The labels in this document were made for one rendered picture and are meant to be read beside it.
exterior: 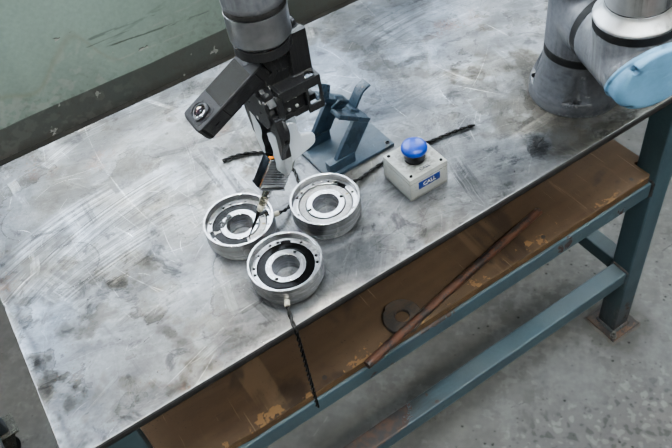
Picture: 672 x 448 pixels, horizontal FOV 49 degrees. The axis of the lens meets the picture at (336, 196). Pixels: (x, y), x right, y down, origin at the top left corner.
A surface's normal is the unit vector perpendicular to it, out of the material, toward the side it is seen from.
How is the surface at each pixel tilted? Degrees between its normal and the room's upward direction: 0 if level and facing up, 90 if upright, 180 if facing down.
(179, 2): 90
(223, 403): 0
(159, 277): 0
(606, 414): 0
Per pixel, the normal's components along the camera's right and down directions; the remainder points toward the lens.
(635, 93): 0.29, 0.76
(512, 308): -0.11, -0.68
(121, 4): 0.54, 0.57
